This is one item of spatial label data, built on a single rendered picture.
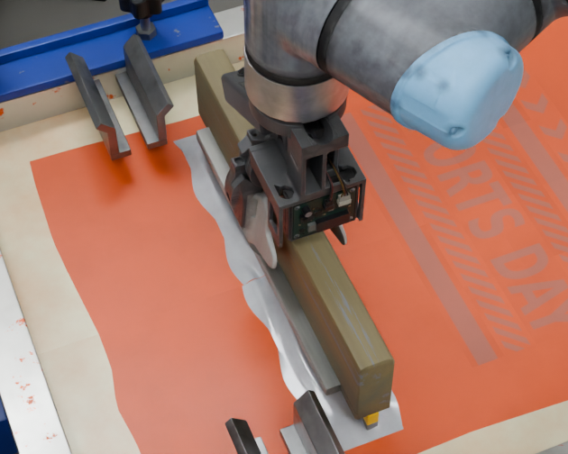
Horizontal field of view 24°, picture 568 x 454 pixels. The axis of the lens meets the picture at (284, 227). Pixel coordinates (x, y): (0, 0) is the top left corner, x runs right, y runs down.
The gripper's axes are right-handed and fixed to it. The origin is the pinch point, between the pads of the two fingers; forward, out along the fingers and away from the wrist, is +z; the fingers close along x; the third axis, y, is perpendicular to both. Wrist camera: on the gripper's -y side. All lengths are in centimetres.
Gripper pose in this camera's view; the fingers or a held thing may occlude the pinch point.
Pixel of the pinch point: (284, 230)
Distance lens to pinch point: 111.5
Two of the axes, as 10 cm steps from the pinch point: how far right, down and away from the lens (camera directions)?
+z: -0.1, 5.9, 8.1
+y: 3.8, 7.5, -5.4
